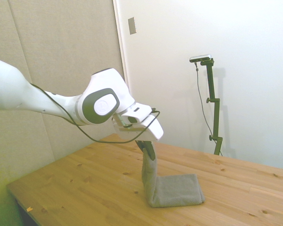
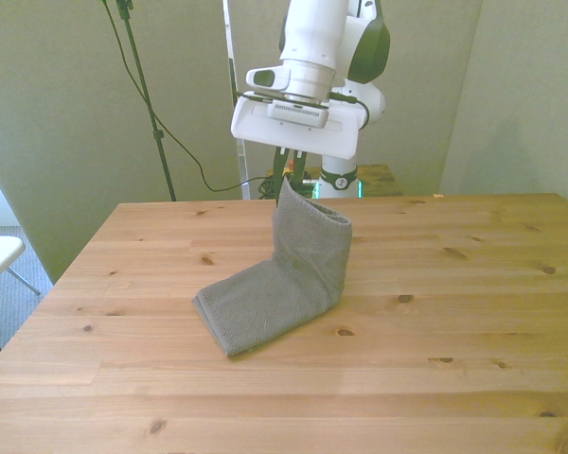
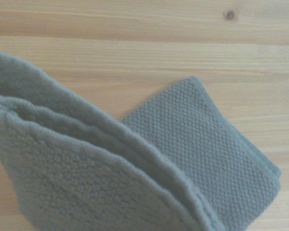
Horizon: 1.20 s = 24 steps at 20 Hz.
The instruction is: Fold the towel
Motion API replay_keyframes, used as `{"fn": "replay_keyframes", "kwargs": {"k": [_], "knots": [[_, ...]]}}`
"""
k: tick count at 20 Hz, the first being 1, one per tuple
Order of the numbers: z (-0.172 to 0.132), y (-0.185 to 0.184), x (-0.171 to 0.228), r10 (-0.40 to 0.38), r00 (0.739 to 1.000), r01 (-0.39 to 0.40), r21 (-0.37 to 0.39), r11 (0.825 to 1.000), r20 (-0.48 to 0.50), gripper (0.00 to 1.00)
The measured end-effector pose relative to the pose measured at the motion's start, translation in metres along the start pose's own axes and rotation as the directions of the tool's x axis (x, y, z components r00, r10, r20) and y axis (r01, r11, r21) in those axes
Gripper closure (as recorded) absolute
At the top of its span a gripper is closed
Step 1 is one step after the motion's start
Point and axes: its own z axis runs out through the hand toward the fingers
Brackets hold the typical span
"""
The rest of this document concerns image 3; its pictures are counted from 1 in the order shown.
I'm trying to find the grey textured towel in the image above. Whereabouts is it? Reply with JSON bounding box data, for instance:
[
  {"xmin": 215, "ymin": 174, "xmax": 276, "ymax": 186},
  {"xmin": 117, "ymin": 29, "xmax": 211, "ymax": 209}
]
[{"xmin": 0, "ymin": 50, "xmax": 283, "ymax": 231}]

